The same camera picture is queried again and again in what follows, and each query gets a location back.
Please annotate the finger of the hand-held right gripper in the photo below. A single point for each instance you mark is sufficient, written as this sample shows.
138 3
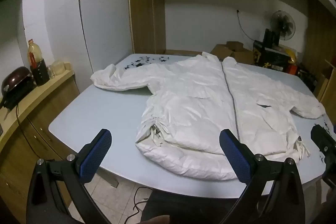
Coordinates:
321 138

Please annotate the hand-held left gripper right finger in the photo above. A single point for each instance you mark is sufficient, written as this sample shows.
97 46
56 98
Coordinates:
235 158

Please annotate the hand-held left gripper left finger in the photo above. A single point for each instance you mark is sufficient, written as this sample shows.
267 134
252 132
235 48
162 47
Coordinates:
95 155

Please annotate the white puffer jacket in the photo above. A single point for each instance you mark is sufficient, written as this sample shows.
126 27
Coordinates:
189 98

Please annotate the person's dark pants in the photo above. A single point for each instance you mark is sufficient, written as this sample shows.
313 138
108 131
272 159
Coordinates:
189 205

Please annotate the wooden counter cabinet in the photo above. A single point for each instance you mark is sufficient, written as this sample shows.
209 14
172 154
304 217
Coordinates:
34 124

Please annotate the red box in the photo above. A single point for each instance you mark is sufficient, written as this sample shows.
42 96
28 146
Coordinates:
294 68

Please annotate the yellow plastic object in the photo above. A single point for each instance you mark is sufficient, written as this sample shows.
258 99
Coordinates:
291 54

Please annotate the black box with yellow print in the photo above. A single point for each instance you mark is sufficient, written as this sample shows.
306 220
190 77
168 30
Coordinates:
273 58

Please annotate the small glass jar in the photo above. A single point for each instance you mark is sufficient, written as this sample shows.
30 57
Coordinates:
51 73

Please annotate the cooking oil bottle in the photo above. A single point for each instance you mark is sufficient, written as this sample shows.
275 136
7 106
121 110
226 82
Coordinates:
39 69

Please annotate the open cardboard box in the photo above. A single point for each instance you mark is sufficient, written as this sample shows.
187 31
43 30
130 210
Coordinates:
221 52
242 53

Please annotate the dark red electric pan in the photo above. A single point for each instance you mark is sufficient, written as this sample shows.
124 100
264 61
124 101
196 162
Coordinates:
17 82

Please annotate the black rectangular stand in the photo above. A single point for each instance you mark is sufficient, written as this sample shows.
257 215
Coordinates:
270 37

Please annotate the flat cardboard box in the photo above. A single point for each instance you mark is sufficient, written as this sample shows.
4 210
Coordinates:
181 52

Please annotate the electric fan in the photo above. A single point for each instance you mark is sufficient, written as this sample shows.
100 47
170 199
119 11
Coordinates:
284 24

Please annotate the wooden door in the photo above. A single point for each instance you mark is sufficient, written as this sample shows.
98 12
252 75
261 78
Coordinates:
147 3

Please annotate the wooden wall panel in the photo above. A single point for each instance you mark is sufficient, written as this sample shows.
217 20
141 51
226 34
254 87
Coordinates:
323 50

